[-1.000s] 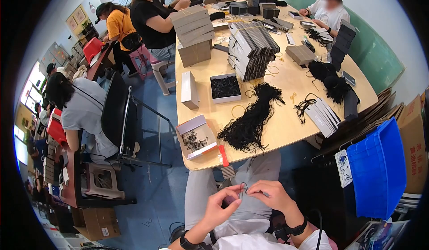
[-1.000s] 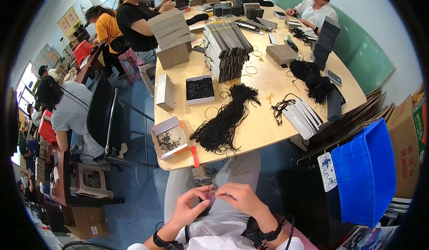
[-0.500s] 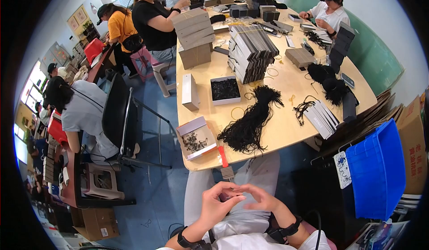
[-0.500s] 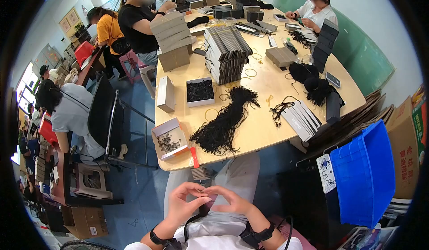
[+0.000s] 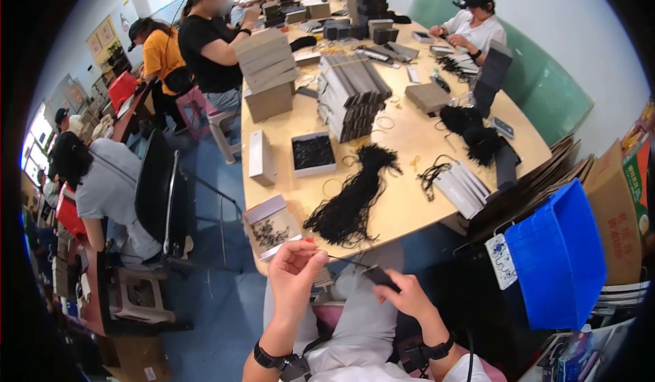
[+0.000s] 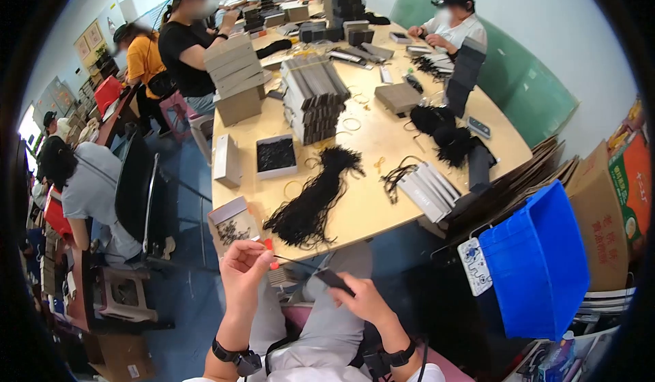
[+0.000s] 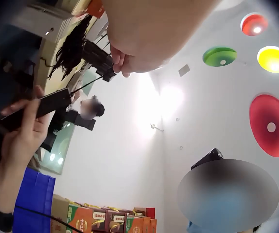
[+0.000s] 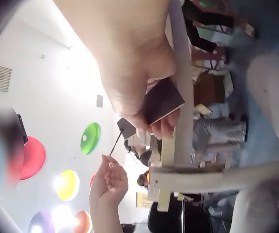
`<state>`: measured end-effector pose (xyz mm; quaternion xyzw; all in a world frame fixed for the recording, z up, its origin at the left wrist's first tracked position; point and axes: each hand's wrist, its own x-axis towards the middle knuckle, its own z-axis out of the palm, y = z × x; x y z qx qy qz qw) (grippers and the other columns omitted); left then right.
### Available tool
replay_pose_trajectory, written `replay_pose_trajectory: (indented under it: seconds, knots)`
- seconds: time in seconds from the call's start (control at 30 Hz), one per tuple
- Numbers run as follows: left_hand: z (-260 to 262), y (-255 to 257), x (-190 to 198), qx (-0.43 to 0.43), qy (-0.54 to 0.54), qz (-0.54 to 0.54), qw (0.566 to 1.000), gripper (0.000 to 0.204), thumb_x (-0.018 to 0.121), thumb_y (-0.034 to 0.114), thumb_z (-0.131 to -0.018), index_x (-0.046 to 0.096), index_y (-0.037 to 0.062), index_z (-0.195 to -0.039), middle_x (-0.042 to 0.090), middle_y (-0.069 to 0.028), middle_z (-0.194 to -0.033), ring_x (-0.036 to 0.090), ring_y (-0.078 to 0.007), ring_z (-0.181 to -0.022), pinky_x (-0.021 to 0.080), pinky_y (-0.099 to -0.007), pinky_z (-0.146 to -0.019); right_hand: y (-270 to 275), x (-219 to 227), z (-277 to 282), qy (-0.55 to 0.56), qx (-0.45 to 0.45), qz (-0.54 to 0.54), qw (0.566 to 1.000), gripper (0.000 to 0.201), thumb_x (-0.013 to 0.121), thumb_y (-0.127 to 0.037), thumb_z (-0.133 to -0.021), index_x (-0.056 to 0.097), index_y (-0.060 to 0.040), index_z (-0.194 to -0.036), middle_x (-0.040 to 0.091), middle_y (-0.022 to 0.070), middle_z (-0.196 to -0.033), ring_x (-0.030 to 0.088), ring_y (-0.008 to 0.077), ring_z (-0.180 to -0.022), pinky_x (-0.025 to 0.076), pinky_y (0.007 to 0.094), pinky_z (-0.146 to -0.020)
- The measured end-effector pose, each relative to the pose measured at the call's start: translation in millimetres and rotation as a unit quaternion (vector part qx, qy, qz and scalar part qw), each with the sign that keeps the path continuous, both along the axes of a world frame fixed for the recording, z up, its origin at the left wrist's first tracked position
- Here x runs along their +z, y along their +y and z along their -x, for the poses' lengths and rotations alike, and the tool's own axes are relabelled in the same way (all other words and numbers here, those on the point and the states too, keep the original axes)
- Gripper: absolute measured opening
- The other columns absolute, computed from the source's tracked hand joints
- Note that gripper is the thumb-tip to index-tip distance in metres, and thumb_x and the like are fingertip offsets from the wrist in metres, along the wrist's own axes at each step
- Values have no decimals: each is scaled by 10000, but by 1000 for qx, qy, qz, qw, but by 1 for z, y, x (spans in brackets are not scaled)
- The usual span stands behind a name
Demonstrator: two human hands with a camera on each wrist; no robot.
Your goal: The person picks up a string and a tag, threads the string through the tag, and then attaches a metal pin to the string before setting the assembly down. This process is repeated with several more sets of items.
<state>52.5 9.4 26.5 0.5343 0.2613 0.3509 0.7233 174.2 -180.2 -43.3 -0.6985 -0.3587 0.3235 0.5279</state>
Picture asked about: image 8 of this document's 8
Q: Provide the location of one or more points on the person's left hand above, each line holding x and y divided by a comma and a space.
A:
108, 184

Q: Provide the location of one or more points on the person's right hand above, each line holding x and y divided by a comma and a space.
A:
127, 43

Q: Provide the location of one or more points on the person's right fingers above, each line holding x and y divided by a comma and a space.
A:
165, 126

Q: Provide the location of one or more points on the person's left fingers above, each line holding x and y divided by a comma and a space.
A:
114, 171

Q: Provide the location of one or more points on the person's right thumb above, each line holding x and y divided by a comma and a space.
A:
126, 102

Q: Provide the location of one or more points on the dark brown card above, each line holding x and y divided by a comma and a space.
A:
162, 100

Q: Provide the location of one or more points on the thin black stick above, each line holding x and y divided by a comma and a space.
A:
116, 143

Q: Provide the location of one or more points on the grey square tag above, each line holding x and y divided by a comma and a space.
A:
127, 127

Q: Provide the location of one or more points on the green round ceiling disc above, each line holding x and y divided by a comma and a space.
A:
90, 138

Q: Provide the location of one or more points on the yellow round ceiling disc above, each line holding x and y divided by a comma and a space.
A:
67, 185

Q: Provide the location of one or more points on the orange round ceiling disc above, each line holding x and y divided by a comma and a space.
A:
83, 222

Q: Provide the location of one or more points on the black chair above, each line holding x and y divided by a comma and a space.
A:
176, 217

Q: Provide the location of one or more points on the red round ceiling disc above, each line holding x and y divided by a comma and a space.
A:
33, 159

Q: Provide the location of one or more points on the purple round ceiling disc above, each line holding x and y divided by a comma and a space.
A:
41, 223

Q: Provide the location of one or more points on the person's legs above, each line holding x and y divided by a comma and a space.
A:
267, 97

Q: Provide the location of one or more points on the white ceiling vent grille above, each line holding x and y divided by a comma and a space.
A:
0, 78

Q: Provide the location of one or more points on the white table frame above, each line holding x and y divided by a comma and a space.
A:
187, 80

